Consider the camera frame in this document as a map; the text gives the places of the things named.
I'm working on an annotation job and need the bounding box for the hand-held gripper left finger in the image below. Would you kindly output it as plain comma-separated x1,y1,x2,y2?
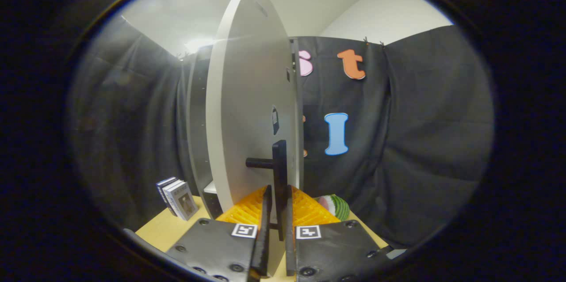
166,185,273,282

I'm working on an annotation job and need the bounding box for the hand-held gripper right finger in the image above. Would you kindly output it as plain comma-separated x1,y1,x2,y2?
285,185,394,282

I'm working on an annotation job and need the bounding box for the black door handle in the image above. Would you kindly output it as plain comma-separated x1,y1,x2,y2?
246,140,288,242

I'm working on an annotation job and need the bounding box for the grey shoe cabinet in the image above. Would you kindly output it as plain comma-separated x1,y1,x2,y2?
185,37,306,220

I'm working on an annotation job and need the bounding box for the white shoe cabinet door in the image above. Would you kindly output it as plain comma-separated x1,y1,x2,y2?
206,0,296,279

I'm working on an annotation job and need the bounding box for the watermelon plush toy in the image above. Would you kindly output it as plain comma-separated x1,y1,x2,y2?
317,194,351,221

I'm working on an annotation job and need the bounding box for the grey cover book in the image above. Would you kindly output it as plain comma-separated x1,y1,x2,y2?
169,181,199,221

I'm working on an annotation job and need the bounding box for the dark blue book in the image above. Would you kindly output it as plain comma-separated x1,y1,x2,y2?
156,177,178,217

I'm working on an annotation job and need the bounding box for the black backdrop cloth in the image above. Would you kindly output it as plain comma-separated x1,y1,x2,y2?
71,15,495,248

